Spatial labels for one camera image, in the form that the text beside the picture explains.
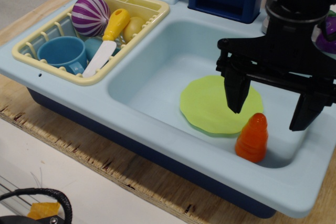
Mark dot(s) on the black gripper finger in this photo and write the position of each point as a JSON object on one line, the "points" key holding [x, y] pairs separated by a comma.
{"points": [[237, 87], [308, 108]]}

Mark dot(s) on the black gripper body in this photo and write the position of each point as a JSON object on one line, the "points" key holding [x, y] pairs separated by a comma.
{"points": [[285, 57]]}

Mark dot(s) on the orange toy carrot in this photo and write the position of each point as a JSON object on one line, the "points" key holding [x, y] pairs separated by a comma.
{"points": [[251, 144]]}

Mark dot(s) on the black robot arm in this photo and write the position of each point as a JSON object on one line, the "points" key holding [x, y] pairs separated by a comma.
{"points": [[285, 57]]}

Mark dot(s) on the green toy plate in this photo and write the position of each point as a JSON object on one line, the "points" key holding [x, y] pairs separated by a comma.
{"points": [[203, 103]]}

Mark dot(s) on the grey toy faucet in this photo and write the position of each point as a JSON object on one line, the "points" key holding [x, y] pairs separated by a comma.
{"points": [[265, 24]]}

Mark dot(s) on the purple toy eggplant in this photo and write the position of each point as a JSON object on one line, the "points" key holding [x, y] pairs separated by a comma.
{"points": [[326, 39]]}

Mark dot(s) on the light blue toy sink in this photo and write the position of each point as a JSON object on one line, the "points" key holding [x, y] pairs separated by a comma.
{"points": [[137, 106]]}

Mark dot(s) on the yellow toy potato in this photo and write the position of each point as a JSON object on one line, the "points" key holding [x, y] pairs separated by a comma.
{"points": [[133, 27]]}

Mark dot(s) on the small blue toy bowl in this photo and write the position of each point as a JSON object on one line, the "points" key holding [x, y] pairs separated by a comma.
{"points": [[92, 45]]}

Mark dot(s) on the wooden plywood board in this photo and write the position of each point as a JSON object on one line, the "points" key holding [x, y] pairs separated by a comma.
{"points": [[105, 182]]}

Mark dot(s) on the yellow dish rack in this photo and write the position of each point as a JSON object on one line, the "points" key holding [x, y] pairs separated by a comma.
{"points": [[151, 11]]}

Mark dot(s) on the purple striped toy onion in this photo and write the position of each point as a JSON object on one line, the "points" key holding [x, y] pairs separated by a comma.
{"points": [[90, 17]]}

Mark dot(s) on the blue toy cup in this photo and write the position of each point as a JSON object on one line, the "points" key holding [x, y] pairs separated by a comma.
{"points": [[65, 51]]}

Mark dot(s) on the yellow tape piece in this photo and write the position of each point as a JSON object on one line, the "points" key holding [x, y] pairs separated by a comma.
{"points": [[43, 210]]}

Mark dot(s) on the yellow handled toy knife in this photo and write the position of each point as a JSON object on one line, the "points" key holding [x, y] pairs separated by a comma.
{"points": [[116, 24]]}

